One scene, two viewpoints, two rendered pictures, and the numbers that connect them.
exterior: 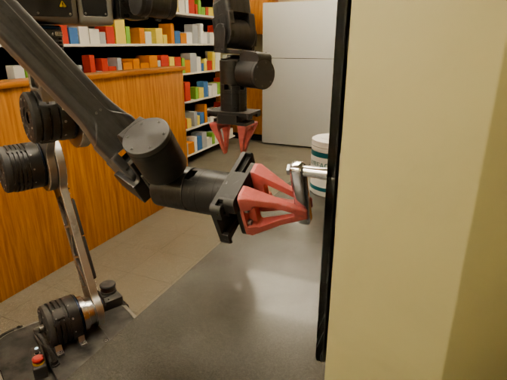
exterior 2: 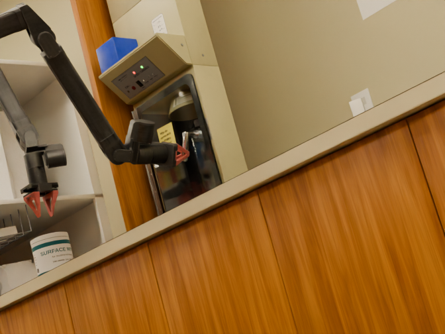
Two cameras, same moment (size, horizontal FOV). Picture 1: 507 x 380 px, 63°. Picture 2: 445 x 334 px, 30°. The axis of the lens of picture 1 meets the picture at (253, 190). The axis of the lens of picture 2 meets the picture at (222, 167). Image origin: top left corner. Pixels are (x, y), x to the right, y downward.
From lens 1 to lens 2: 2.38 m
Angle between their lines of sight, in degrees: 76
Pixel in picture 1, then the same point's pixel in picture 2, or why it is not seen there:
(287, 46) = not seen: outside the picture
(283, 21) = not seen: outside the picture
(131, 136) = (142, 121)
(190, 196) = (156, 150)
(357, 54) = (202, 91)
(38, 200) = not seen: outside the picture
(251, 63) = (59, 149)
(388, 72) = (209, 95)
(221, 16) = (26, 128)
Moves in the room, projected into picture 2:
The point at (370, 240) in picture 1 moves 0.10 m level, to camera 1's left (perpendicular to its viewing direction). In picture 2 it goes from (221, 140) to (208, 135)
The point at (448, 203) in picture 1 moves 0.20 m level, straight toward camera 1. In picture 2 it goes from (231, 126) to (273, 101)
